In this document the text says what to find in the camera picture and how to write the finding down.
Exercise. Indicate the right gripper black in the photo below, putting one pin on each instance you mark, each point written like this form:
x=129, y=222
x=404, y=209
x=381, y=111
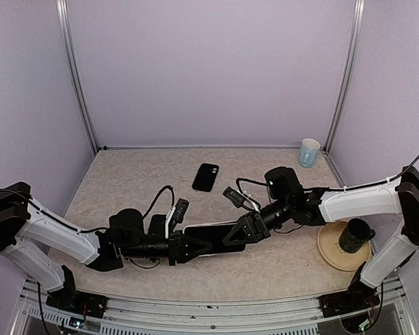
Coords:
x=255, y=229

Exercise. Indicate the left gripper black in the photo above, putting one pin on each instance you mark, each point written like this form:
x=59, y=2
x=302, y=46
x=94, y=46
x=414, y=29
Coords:
x=178, y=249

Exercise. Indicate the white-edged phone screen up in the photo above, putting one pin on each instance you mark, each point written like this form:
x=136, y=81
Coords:
x=213, y=233

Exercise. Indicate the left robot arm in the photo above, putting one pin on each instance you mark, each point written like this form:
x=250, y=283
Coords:
x=23, y=221

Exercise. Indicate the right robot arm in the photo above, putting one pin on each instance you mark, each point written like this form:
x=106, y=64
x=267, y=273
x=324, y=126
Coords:
x=395, y=195

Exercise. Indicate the beige plate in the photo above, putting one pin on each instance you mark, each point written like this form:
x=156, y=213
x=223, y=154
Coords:
x=329, y=248

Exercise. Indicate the light blue mug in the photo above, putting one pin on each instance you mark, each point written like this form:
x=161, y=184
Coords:
x=309, y=152

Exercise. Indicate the dark green mug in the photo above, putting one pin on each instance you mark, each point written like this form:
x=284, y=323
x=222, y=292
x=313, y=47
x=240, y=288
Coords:
x=355, y=235

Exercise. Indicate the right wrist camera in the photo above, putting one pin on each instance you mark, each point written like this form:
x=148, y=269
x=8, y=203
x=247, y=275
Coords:
x=240, y=200

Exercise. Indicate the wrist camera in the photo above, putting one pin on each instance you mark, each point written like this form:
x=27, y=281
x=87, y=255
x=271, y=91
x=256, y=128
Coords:
x=175, y=216
x=240, y=200

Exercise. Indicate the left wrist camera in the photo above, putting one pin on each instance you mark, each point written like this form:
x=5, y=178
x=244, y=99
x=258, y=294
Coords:
x=175, y=216

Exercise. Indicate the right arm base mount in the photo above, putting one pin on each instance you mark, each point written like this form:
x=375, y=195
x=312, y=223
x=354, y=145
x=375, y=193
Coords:
x=356, y=297

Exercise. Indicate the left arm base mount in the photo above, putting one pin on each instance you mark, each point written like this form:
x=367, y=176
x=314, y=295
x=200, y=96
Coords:
x=68, y=298

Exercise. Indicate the left aluminium frame post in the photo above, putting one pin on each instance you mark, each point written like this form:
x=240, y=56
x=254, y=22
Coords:
x=62, y=13

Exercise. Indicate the aluminium frame post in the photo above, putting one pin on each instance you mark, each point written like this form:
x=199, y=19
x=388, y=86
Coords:
x=62, y=13
x=353, y=43

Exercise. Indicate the right aluminium frame post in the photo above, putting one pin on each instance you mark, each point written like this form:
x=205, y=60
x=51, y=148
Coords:
x=353, y=43

